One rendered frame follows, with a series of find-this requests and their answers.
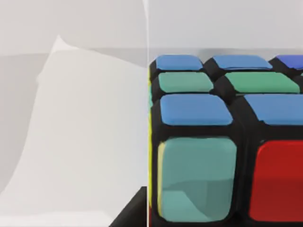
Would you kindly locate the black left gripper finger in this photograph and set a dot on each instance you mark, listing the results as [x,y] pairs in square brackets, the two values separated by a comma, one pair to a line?
[136,211]

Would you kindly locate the multicoloured puzzle cube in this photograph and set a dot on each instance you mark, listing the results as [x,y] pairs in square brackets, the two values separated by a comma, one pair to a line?
[213,142]

